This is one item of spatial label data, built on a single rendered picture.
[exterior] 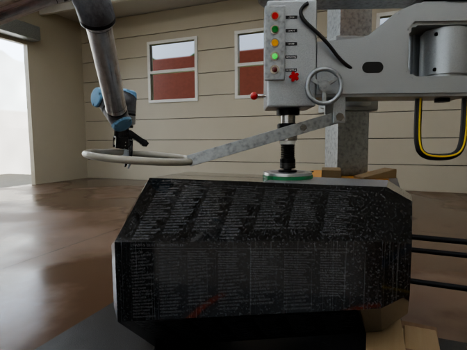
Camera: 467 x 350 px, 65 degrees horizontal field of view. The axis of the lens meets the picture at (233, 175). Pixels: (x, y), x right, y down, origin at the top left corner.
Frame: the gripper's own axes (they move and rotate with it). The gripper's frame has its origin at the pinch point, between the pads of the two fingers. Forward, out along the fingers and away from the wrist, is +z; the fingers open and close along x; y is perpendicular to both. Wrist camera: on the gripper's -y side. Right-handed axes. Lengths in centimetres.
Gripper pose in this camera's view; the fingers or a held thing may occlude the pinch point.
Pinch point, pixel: (128, 165)
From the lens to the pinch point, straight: 189.7
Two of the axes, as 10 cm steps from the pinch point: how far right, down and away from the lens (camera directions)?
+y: -8.7, -0.1, -5.0
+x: 4.9, 1.4, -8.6
